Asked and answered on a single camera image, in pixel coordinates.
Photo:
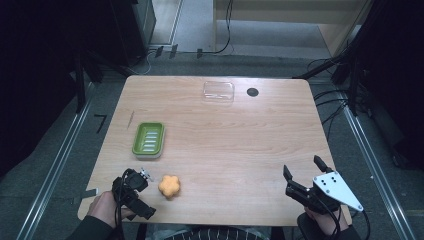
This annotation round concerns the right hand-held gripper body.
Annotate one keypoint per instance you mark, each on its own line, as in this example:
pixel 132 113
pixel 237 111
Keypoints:
pixel 328 195

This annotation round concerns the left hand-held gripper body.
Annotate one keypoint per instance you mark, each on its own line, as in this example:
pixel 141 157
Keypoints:
pixel 135 200

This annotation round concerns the orange soft toy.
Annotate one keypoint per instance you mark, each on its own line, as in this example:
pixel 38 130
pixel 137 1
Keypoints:
pixel 169 186

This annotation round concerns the green soap dish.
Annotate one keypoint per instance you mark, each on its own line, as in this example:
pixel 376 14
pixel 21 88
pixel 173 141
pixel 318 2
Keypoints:
pixel 149 140

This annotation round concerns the person's right hand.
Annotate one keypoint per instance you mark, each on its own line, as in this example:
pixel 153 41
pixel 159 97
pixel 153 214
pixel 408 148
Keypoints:
pixel 325 221

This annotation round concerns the person's left hand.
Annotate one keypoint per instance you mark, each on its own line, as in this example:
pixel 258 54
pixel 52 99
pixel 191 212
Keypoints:
pixel 105 206

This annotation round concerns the grey tape strip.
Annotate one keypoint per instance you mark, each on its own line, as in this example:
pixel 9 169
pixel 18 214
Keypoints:
pixel 86 196

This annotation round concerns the black stand leg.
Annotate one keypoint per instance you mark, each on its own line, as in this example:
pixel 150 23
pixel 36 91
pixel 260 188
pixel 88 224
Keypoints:
pixel 352 86
pixel 79 83

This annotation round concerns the person's striped clothing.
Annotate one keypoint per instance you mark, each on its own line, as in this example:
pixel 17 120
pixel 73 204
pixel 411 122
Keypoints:
pixel 213 233

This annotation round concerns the black round table grommet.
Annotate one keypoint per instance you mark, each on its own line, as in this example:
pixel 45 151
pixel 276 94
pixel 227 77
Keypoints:
pixel 252 92

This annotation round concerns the clear plastic container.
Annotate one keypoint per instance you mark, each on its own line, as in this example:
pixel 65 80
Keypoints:
pixel 219 91

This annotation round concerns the light wooden cabinet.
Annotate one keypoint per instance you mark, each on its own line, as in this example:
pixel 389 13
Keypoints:
pixel 286 13

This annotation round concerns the dark cabinet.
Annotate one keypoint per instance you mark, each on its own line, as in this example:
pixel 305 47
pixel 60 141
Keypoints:
pixel 133 30

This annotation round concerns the metal floor rail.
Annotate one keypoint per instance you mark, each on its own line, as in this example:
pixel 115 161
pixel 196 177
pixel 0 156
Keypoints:
pixel 373 166
pixel 56 163

